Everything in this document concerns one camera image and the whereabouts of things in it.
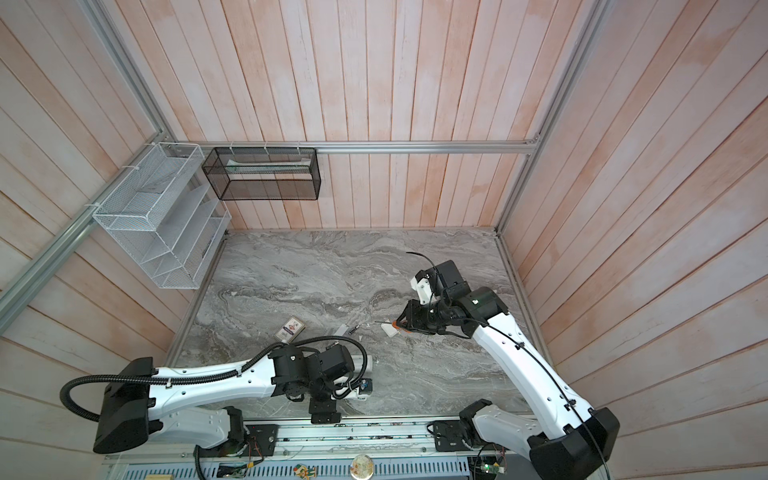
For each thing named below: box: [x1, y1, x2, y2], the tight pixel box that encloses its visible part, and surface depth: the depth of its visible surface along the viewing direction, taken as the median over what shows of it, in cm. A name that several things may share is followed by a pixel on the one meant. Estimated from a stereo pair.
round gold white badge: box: [350, 454, 374, 480], surface depth 71 cm
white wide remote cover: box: [380, 323, 399, 337], surface depth 95 cm
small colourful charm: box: [293, 464, 317, 480], surface depth 71 cm
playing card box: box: [275, 316, 307, 344], surface depth 93 cm
